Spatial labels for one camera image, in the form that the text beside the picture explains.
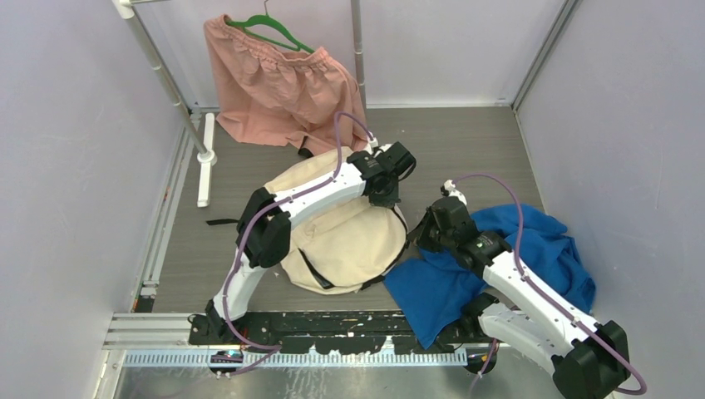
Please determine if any beige canvas backpack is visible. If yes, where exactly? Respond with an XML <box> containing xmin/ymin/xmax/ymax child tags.
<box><xmin>205</xmin><ymin>137</ymin><xmax>410</xmax><ymax>296</ymax></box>

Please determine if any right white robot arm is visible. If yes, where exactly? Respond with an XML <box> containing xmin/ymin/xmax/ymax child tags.
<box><xmin>414</xmin><ymin>196</ymin><xmax>633</xmax><ymax>398</ymax></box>

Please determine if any blue cloth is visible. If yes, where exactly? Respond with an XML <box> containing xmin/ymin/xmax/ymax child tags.
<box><xmin>384</xmin><ymin>204</ymin><xmax>596</xmax><ymax>349</ymax></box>

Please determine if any pink cloth garment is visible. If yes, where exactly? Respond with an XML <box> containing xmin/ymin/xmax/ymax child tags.
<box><xmin>204</xmin><ymin>14</ymin><xmax>367</xmax><ymax>155</ymax></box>

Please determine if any green clothes hanger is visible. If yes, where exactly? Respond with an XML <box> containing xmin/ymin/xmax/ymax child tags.
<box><xmin>225</xmin><ymin>1</ymin><xmax>315</xmax><ymax>54</ymax></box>

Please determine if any white clothes rack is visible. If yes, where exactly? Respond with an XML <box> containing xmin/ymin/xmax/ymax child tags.
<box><xmin>113</xmin><ymin>0</ymin><xmax>367</xmax><ymax>208</ymax></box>

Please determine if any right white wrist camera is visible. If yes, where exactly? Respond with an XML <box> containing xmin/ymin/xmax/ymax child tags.
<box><xmin>440</xmin><ymin>180</ymin><xmax>467</xmax><ymax>205</ymax></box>

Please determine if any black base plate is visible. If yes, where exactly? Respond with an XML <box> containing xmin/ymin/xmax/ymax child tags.
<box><xmin>187</xmin><ymin>309</ymin><xmax>516</xmax><ymax>357</ymax></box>

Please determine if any white slotted cable duct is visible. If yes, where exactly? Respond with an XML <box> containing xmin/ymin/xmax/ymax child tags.
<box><xmin>123</xmin><ymin>346</ymin><xmax>467</xmax><ymax>369</ymax></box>

